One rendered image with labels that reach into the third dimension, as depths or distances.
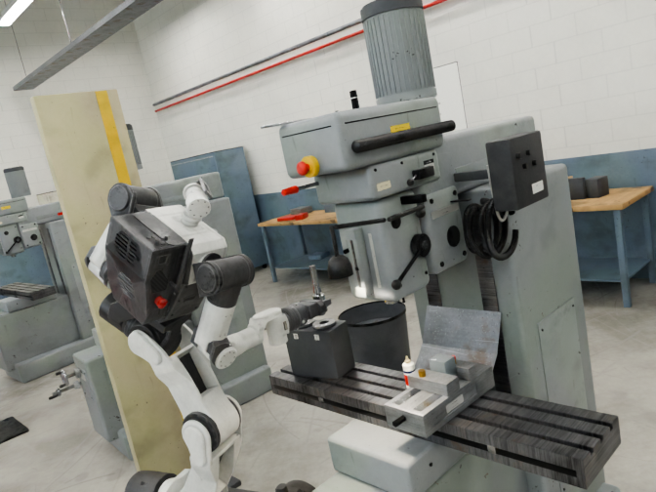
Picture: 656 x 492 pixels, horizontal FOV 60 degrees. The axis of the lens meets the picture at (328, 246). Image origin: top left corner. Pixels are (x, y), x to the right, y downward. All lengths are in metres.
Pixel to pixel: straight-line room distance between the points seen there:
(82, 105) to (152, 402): 1.60
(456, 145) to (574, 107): 4.07
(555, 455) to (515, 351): 0.60
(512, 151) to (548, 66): 4.36
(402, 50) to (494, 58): 4.47
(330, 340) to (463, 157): 0.79
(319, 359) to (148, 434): 1.48
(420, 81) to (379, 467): 1.19
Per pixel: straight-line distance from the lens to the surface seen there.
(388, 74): 1.87
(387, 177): 1.65
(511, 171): 1.72
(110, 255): 1.77
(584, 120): 5.95
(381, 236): 1.67
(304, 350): 2.18
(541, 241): 2.17
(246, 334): 1.88
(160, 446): 3.43
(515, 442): 1.64
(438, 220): 1.83
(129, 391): 3.27
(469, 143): 2.02
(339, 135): 1.52
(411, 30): 1.89
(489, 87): 6.35
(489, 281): 2.06
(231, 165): 9.06
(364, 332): 3.74
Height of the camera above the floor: 1.82
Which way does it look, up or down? 10 degrees down
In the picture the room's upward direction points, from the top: 12 degrees counter-clockwise
